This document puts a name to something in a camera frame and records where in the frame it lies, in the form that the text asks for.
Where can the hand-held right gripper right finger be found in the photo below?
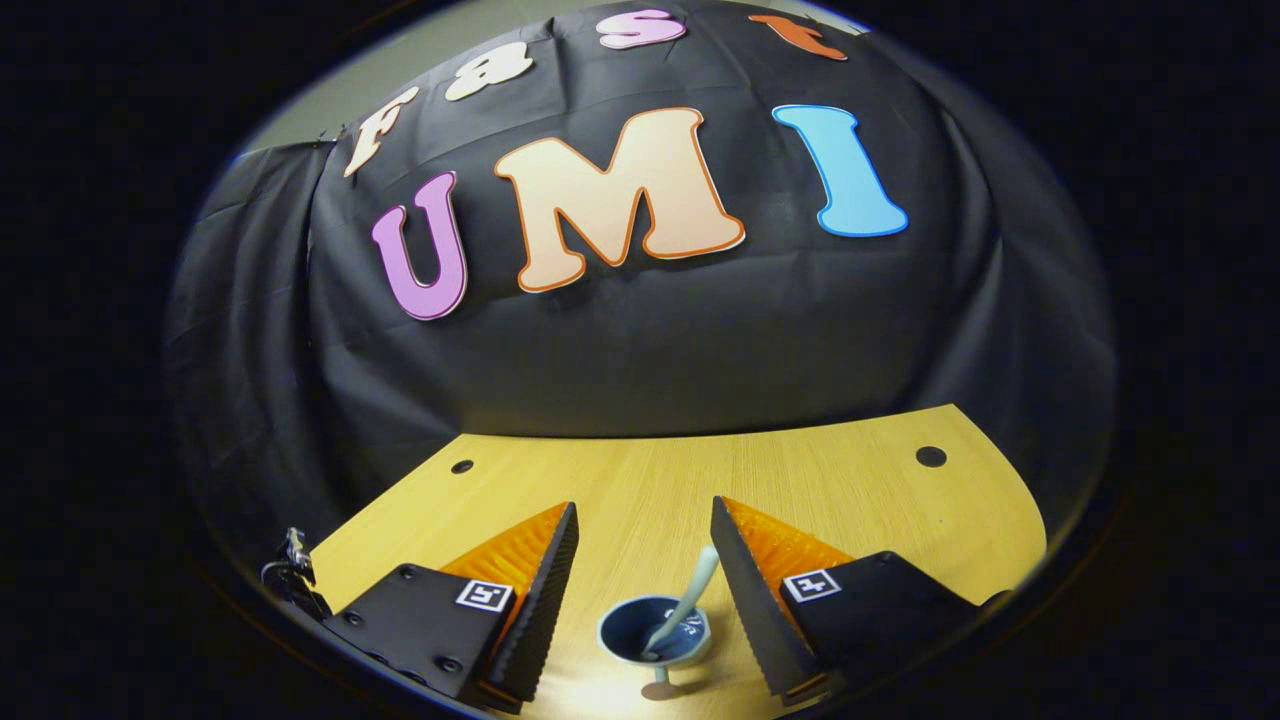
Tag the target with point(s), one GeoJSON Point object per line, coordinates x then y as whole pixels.
{"type": "Point", "coordinates": [755, 610]}

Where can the wooden desktop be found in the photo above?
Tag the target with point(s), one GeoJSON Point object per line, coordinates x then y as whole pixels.
{"type": "Point", "coordinates": [650, 470]}

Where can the pale blue toothbrush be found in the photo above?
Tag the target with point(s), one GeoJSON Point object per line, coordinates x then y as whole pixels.
{"type": "Point", "coordinates": [695, 590]}

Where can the black backdrop cloth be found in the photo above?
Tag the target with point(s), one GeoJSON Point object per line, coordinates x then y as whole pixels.
{"type": "Point", "coordinates": [700, 350]}

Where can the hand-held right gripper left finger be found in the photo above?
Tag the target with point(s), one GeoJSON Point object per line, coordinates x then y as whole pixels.
{"type": "Point", "coordinates": [545, 610]}

